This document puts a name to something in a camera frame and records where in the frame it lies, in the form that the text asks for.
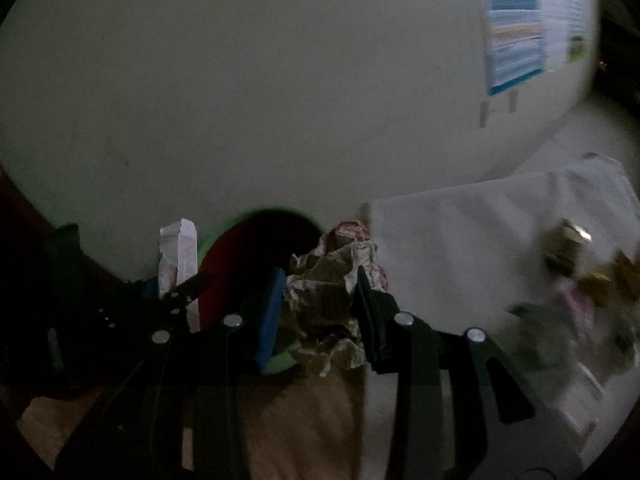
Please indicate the crumpled foil wrapper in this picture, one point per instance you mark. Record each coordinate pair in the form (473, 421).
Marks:
(567, 247)

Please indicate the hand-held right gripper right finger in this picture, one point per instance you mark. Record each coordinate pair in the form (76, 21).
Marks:
(371, 320)

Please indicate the green plastic piece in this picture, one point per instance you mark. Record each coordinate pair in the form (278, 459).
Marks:
(565, 332)

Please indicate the green bin with red liner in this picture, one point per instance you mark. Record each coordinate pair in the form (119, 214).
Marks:
(235, 255)

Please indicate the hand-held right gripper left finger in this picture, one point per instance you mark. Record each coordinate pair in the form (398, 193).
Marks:
(271, 320)

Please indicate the wall poster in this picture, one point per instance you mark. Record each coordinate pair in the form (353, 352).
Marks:
(530, 25)

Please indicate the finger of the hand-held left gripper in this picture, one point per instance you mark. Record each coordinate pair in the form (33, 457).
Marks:
(187, 287)

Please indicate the white table sheet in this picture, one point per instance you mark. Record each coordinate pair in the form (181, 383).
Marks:
(450, 260)

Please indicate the brown paper wrapper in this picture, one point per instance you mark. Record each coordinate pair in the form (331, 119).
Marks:
(325, 305)

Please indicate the white paper scrap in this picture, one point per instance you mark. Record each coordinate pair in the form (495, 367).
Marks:
(176, 250)

